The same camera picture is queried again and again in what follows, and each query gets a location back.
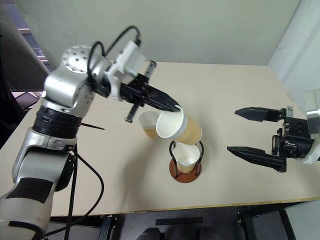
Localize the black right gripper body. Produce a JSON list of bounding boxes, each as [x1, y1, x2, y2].
[[271, 105, 315, 161]]

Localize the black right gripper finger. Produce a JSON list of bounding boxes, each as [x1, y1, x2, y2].
[[226, 145, 288, 174], [234, 106, 286, 123]]

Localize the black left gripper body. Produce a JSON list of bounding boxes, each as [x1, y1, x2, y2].
[[120, 60, 158, 124]]

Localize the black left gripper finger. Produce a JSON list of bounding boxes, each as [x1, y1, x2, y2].
[[142, 96, 176, 114], [149, 84, 183, 113]]

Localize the brown paper cup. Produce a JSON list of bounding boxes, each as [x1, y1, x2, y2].
[[155, 109, 203, 147], [173, 143, 201, 174], [138, 110, 161, 139]]

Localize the light grey box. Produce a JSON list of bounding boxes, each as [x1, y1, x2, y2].
[[284, 199, 320, 240]]

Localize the grey slanted panel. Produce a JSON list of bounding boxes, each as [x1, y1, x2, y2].
[[0, 0, 51, 92]]

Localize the dark rounded shape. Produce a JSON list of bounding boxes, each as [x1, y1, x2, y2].
[[136, 226, 165, 240]]

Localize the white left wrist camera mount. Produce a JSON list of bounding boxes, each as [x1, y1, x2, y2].
[[103, 40, 146, 102]]

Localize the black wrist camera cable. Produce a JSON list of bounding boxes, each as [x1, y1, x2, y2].
[[87, 24, 143, 81]]

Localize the thin black cable tie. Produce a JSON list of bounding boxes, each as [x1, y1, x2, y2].
[[80, 121, 106, 131]]

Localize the black table frame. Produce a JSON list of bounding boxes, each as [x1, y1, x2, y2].
[[44, 199, 310, 240]]

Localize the white wall panel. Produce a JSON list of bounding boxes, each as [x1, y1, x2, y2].
[[268, 0, 320, 103]]

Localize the black curved arm cable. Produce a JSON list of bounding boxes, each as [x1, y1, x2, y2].
[[44, 149, 105, 238]]

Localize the black straight arm cable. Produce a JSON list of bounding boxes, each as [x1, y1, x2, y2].
[[64, 146, 78, 240]]

